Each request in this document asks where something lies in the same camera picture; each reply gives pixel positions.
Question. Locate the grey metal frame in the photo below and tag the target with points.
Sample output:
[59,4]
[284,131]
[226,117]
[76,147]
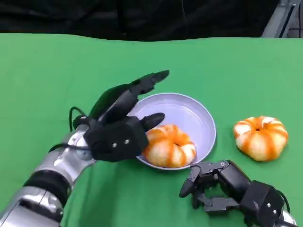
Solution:
[278,21]

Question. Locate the green table cloth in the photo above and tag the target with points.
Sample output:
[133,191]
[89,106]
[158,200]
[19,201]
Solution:
[59,71]

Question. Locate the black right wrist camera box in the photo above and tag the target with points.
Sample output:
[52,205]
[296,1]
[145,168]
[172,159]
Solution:
[261,201]

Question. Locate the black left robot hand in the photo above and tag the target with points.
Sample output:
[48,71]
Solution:
[116,104]

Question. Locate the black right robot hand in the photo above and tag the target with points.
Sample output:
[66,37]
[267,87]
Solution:
[230,177]

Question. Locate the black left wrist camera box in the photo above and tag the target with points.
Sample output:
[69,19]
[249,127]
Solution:
[116,139]

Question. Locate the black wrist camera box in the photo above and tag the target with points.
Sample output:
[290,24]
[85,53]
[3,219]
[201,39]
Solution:
[261,201]
[116,139]

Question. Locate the lilac plate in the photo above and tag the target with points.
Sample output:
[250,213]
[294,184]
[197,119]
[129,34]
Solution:
[184,111]

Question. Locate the black backdrop cloth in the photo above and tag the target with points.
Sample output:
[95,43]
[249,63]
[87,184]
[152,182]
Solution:
[142,19]

